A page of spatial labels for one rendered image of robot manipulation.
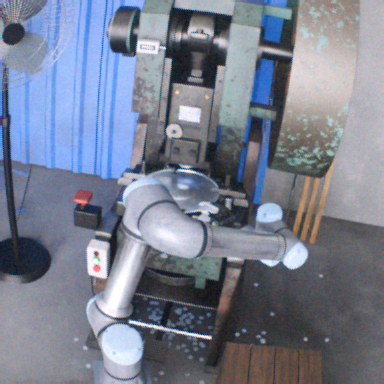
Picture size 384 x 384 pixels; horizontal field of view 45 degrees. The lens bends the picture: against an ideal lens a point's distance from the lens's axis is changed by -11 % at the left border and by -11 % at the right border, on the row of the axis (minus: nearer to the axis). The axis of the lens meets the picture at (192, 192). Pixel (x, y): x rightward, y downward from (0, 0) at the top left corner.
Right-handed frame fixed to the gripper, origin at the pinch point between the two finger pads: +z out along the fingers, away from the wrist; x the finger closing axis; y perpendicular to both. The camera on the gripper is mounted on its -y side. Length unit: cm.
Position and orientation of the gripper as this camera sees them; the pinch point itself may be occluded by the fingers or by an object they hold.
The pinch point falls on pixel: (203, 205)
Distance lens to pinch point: 177.2
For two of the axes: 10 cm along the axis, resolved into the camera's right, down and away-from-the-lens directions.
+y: -7.3, 2.9, -6.2
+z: -6.8, -4.2, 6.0
